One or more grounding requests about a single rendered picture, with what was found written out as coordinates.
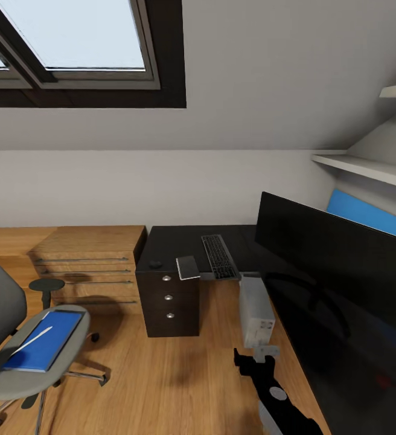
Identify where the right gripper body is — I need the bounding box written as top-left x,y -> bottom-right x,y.
239,355 -> 275,385

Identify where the keyboard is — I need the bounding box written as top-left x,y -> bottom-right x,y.
202,234 -> 242,281

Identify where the monitor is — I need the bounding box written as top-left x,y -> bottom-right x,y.
254,192 -> 396,338

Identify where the desktop computer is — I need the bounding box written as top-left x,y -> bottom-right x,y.
238,274 -> 276,349

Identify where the notebook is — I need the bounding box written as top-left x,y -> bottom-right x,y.
177,256 -> 200,280

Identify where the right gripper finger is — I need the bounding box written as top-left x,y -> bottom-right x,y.
234,348 -> 275,367

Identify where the folder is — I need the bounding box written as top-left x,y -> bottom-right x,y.
3,311 -> 81,373

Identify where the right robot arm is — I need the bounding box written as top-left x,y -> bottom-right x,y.
234,345 -> 323,435

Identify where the swivel chair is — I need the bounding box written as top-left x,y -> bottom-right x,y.
0,266 -> 107,435

